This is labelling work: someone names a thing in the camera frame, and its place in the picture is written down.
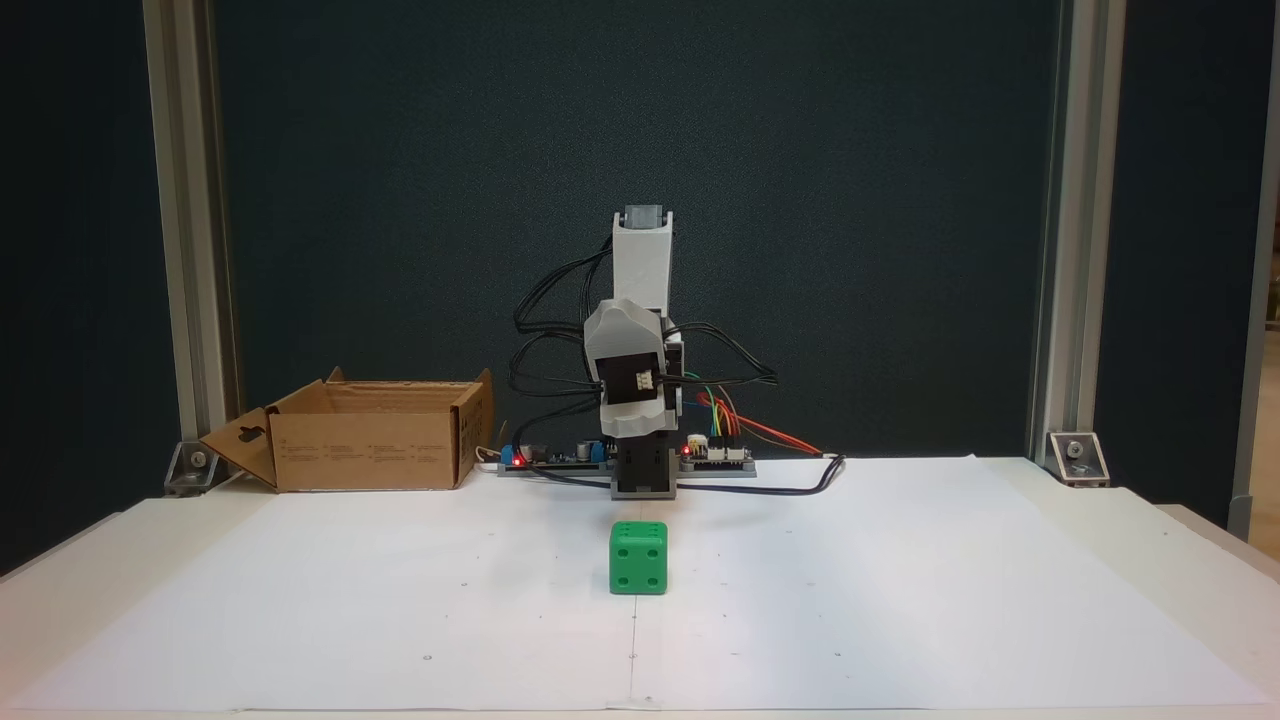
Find green dice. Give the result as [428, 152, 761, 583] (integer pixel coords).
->
[609, 521, 669, 597]

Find circuit board with white connectors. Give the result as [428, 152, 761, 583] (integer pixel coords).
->
[680, 434, 758, 479]

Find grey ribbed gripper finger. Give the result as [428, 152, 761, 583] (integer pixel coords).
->
[585, 298, 669, 359]

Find black power cable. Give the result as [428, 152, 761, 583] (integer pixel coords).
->
[520, 453, 847, 499]

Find blue circuit board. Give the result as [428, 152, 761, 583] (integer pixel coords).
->
[497, 438, 616, 477]

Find orange jumper wire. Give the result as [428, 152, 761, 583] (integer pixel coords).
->
[700, 395, 827, 458]

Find aluminium frame post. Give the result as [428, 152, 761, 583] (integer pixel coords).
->
[143, 0, 241, 471]
[1028, 0, 1126, 466]

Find brown cardboard box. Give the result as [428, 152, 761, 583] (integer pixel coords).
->
[198, 367, 496, 493]

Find green jumper wire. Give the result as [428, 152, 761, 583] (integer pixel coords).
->
[690, 384, 727, 441]

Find metal corner bracket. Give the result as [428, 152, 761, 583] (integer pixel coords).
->
[1046, 431, 1111, 489]
[163, 440, 222, 498]

